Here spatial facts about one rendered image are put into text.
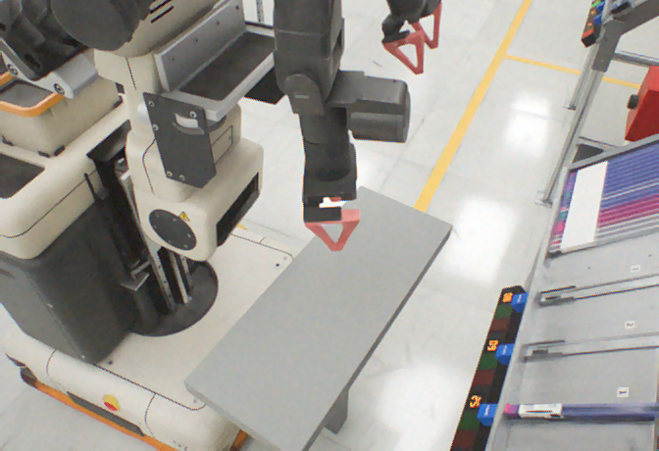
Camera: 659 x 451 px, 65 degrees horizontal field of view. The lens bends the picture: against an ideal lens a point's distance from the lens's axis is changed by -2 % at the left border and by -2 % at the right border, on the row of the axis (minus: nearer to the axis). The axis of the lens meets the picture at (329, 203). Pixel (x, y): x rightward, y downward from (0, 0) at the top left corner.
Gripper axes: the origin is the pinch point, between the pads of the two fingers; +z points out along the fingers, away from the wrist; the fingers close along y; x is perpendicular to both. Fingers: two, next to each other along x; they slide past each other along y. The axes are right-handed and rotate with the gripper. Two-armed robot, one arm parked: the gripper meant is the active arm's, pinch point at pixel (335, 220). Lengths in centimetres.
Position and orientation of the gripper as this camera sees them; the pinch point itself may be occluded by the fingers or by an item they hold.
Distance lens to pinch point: 72.5
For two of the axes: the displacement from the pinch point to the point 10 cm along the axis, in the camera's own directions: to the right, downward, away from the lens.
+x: -10.0, 0.7, 0.7
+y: 0.1, -6.6, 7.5
